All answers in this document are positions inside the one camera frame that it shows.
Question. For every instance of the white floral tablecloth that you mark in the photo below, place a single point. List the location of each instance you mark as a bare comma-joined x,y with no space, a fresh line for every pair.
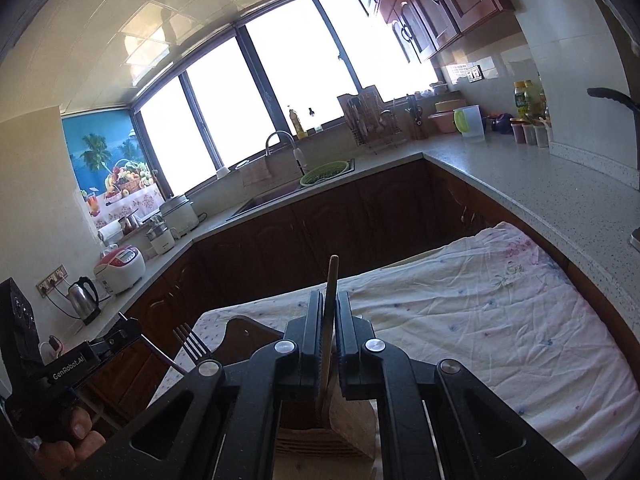
475,320

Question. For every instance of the gas stove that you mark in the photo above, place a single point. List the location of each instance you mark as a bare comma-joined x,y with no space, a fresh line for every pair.
636,240

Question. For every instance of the small white cup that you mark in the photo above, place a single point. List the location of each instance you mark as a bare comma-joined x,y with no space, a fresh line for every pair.
223,172

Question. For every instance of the knife block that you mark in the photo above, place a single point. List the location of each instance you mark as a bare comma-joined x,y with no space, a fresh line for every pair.
416,120

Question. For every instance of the kitchen sink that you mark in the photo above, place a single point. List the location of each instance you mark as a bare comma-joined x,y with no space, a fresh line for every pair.
265,200

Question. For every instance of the pink dish towel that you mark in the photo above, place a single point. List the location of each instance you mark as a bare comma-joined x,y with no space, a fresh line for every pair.
256,172

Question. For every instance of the green colander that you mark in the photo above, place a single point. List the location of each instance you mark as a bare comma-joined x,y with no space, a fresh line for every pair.
325,172

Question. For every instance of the white and green pitcher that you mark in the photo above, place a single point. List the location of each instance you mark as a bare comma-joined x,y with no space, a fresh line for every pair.
470,122

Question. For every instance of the steel kitchen faucet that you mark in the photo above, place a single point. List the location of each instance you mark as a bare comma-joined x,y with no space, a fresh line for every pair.
272,137

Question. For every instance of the wall socket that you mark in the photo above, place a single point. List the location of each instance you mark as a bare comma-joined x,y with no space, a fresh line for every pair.
474,73

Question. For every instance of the paper towel roll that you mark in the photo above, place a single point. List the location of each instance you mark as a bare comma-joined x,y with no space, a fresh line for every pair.
111,232

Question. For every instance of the wooden base cabinets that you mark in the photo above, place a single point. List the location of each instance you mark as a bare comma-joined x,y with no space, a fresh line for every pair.
280,230

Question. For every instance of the wooden wall cabinets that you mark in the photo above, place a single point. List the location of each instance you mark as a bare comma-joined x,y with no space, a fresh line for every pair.
440,0

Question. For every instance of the small white steamer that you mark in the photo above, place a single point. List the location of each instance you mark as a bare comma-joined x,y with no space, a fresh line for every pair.
161,240

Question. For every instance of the tropical fruit wall poster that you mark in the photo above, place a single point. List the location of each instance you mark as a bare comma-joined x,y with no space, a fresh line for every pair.
110,170

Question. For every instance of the purple container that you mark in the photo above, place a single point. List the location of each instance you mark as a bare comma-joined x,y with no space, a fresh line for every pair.
500,124

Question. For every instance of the large kitchen window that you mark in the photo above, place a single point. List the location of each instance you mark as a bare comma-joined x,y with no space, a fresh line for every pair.
280,90

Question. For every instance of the steel electric kettle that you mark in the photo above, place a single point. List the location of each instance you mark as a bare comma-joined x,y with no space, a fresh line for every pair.
84,302

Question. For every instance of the wall outlet strip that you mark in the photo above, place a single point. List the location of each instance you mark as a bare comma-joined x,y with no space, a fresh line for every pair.
51,280

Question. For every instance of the person's left hand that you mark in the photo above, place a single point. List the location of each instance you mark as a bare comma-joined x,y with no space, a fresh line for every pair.
65,455

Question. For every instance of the dark-capped clear bottle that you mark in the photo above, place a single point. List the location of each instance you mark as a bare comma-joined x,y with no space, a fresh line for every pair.
313,120

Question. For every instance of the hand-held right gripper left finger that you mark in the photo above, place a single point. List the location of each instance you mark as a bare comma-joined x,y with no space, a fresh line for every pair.
316,340

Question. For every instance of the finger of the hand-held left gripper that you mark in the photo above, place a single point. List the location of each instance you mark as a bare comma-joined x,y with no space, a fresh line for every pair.
125,335

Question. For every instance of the metal fork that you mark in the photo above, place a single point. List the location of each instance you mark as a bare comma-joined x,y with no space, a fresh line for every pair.
192,342

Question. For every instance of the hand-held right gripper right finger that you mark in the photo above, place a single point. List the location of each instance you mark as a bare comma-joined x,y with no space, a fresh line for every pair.
344,340

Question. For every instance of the wooden utensil holder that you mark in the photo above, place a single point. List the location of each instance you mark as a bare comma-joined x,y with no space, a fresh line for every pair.
350,425

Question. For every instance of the red and white rice cooker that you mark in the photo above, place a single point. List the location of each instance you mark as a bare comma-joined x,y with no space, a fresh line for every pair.
120,270

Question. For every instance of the yellow oil bottle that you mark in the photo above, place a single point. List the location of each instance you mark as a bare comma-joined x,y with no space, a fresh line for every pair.
299,125

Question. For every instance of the pink plastic bowl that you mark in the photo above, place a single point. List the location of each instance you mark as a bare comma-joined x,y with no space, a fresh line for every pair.
442,121

